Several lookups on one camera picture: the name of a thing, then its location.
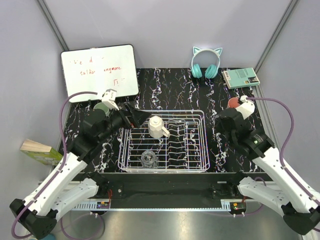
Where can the blue round object at bottom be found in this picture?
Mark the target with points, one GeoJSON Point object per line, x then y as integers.
{"type": "Point", "coordinates": [50, 237]}

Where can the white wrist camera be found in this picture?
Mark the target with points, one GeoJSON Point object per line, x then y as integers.
{"type": "Point", "coordinates": [246, 107]}
{"type": "Point", "coordinates": [109, 99]}

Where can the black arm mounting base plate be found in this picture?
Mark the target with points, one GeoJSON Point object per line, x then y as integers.
{"type": "Point", "coordinates": [168, 190]}

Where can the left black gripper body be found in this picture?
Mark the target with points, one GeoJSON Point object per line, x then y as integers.
{"type": "Point", "coordinates": [118, 119]}

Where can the white faceted mug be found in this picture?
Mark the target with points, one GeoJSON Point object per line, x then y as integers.
{"type": "Point", "coordinates": [156, 128]}

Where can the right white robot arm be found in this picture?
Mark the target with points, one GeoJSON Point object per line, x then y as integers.
{"type": "Point", "coordinates": [297, 203]}

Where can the teal paperback book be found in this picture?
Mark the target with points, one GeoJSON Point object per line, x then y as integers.
{"type": "Point", "coordinates": [240, 78]}

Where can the white wire dish rack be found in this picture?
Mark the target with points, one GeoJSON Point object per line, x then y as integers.
{"type": "Point", "coordinates": [185, 151]}

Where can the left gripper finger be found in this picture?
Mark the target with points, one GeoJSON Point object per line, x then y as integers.
{"type": "Point", "coordinates": [141, 117]}
{"type": "Point", "coordinates": [130, 109]}

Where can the green box with wood top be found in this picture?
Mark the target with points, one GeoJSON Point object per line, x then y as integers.
{"type": "Point", "coordinates": [40, 152]}

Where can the pink plastic cup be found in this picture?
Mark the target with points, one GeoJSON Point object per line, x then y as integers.
{"type": "Point", "coordinates": [233, 102]}

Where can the clear glass near rack front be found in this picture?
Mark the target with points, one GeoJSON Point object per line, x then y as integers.
{"type": "Point", "coordinates": [149, 159]}

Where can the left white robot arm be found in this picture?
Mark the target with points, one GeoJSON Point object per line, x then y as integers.
{"type": "Point", "coordinates": [40, 211]}

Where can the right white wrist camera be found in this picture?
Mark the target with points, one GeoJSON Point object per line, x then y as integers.
{"type": "Point", "coordinates": [246, 107]}

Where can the green plastic cup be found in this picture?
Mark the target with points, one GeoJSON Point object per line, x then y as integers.
{"type": "Point", "coordinates": [103, 107]}

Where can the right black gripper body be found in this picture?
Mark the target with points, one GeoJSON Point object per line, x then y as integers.
{"type": "Point", "coordinates": [224, 132]}

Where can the white dry-erase board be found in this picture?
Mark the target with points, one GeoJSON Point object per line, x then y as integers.
{"type": "Point", "coordinates": [98, 70]}

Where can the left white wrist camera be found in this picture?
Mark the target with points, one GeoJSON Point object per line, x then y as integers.
{"type": "Point", "coordinates": [109, 99]}

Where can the teal cat-ear headphones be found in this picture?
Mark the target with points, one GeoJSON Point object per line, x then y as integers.
{"type": "Point", "coordinates": [205, 61]}

